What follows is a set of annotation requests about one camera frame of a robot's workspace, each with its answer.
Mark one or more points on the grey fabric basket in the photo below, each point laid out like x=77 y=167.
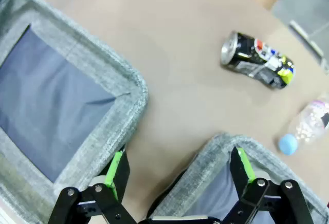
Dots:
x=102 y=64
x=205 y=162

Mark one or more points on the clear bottle with blue cap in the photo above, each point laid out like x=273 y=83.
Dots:
x=306 y=126

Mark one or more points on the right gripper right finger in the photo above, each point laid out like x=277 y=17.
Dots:
x=237 y=172

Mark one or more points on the crushed black drink can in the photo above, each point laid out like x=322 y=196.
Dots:
x=246 y=54

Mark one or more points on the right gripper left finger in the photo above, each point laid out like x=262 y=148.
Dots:
x=120 y=172

